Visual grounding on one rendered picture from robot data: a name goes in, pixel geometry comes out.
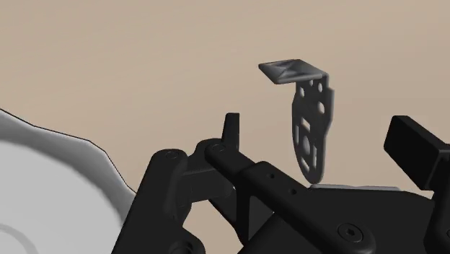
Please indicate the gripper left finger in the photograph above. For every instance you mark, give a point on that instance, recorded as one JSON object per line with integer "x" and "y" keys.
{"x": 165, "y": 197}

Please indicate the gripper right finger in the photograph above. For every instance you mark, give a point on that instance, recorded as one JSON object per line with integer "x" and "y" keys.
{"x": 418, "y": 151}

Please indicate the white scalloped plate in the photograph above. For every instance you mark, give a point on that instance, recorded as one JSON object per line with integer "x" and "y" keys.
{"x": 45, "y": 190}

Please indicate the dark grey perforated angled bracket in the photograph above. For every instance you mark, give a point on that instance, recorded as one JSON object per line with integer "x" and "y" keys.
{"x": 311, "y": 112}

